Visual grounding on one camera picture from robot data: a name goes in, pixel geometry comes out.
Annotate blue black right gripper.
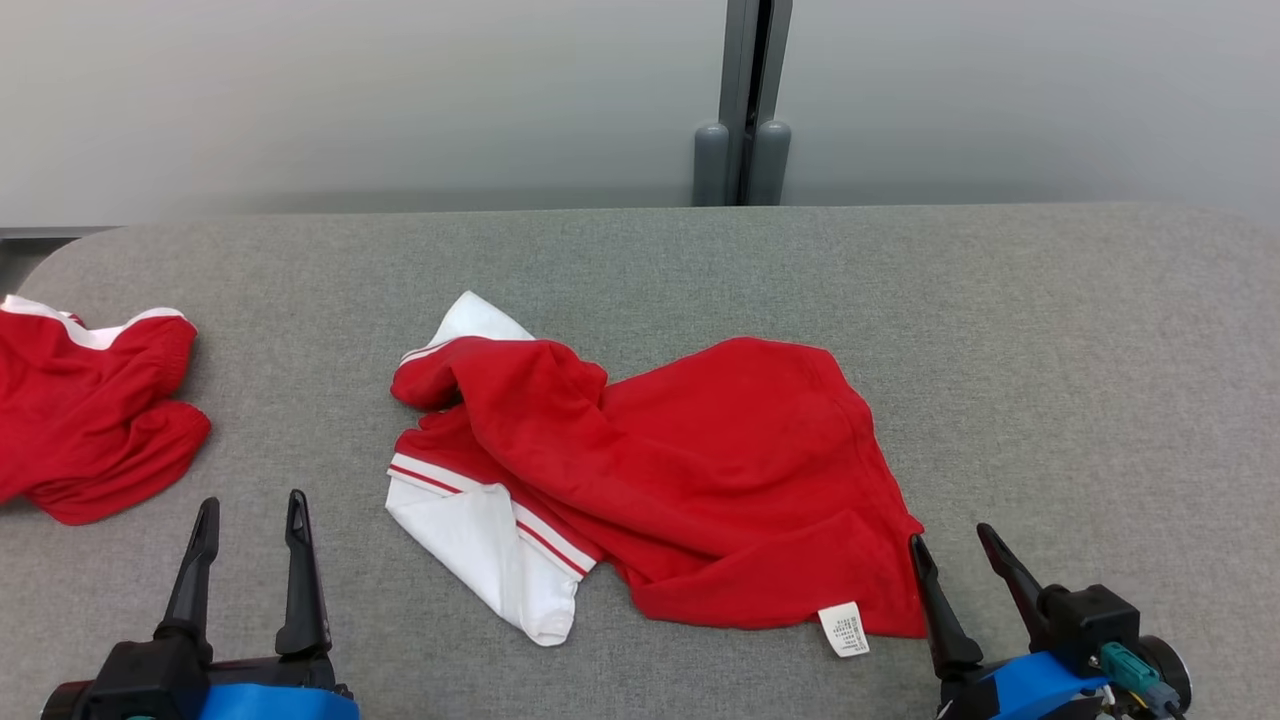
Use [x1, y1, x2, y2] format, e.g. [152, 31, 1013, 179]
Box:
[907, 522, 1113, 720]

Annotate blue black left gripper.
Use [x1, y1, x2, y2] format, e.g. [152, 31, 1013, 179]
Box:
[158, 488, 361, 720]

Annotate red shorts with white trim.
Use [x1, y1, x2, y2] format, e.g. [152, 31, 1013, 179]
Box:
[0, 295, 213, 527]

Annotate red jersey with white sleeves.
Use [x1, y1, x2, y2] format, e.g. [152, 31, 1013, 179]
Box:
[385, 290, 929, 659]

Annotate teal right cable connector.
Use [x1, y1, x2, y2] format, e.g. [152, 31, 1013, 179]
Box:
[1100, 642, 1183, 717]

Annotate grey partition post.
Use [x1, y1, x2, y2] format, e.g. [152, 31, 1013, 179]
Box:
[692, 0, 794, 207]

